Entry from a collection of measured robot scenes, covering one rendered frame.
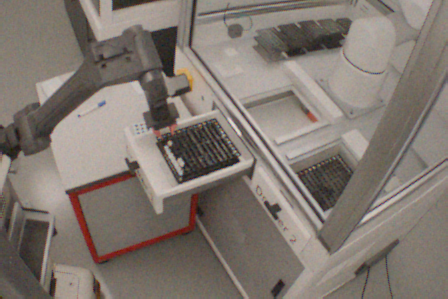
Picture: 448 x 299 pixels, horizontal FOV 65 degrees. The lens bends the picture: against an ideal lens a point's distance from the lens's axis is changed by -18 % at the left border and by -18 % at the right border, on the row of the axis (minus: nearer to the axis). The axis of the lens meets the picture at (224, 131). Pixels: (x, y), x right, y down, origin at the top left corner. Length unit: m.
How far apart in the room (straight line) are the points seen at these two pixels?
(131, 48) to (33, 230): 0.57
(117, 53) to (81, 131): 0.96
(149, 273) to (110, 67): 1.54
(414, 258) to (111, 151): 1.84
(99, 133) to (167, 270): 0.84
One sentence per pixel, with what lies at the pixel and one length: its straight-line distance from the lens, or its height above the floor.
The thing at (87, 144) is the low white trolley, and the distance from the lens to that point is 1.58.
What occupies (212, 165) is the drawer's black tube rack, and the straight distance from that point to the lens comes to 1.34.
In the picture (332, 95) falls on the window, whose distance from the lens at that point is 0.97.
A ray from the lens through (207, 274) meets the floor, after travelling 2.12.
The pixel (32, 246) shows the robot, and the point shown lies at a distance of 1.06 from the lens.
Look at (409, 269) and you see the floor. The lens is 2.50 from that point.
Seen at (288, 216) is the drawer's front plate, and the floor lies 0.92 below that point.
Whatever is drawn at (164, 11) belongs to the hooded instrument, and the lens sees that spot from 2.00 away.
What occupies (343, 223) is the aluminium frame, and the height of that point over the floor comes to 1.09.
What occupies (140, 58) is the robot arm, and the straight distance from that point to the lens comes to 0.71.
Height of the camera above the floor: 1.94
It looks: 47 degrees down
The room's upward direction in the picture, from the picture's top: 10 degrees clockwise
